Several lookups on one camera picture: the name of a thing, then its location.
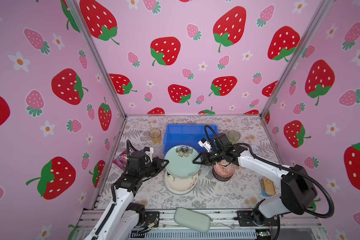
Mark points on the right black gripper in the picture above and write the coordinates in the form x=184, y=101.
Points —
x=204, y=159

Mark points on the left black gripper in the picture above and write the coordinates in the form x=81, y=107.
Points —
x=155, y=161

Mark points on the pale green floral plate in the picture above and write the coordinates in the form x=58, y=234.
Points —
x=181, y=164

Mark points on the cream floral plate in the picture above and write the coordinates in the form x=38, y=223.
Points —
x=180, y=186

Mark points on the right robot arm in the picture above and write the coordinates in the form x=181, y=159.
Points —
x=298, y=189

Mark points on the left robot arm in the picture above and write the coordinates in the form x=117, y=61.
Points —
x=121, y=214

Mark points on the blue plastic bin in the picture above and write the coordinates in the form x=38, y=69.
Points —
x=188, y=135

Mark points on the red patterned bowl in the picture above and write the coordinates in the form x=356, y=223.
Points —
x=224, y=168

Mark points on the purple snack packet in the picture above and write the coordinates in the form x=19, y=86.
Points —
x=121, y=160

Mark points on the dark bottom bowl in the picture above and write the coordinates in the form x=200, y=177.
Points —
x=220, y=178

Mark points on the amber glass cup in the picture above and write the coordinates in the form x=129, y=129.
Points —
x=155, y=135

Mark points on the green glass cup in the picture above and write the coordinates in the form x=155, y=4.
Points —
x=234, y=136

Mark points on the grey-green pouch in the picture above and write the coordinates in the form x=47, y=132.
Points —
x=192, y=220

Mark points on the yellow can white lid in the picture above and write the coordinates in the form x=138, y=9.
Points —
x=255, y=149

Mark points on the yellow blue sponge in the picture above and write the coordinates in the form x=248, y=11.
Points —
x=267, y=187

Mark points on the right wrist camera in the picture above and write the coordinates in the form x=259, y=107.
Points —
x=205, y=144

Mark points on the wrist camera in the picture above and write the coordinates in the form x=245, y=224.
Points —
x=205, y=144
x=148, y=151

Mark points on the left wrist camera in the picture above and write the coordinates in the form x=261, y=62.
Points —
x=148, y=151

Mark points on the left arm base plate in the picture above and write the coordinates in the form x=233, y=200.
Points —
x=150, y=217

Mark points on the aluminium front rail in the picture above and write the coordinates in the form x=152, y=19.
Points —
x=225, y=219

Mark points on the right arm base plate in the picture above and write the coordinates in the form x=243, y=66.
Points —
x=248, y=219

